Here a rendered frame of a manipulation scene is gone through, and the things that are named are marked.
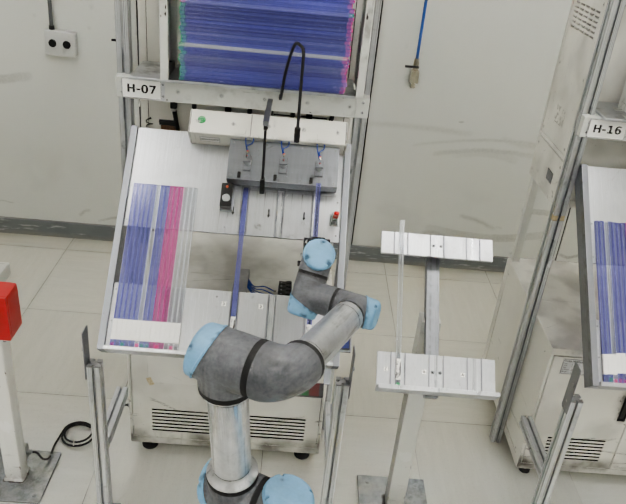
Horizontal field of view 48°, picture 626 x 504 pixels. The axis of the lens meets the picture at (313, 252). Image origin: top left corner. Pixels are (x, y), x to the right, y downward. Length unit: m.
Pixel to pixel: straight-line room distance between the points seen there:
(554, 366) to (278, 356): 1.46
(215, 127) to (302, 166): 0.29
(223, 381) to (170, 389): 1.25
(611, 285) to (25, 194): 3.12
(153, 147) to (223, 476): 1.12
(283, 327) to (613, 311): 1.00
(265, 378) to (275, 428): 1.36
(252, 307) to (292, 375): 0.81
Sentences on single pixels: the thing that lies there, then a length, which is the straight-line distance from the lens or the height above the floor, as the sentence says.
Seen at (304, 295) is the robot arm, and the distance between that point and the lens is 1.67.
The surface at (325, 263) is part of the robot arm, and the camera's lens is 1.66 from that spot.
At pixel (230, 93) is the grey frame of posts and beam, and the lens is 2.22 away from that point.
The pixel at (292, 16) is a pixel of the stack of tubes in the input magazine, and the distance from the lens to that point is 2.13.
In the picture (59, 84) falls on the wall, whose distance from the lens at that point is 3.96.
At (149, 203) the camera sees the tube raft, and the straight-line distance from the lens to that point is 2.22.
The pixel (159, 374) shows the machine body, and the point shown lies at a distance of 2.55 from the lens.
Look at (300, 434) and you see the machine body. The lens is 2.67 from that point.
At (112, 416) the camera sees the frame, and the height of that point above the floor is 0.32.
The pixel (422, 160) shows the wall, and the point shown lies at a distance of 3.90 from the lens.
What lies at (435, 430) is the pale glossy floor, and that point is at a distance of 3.03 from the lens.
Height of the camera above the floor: 1.97
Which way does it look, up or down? 28 degrees down
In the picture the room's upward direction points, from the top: 6 degrees clockwise
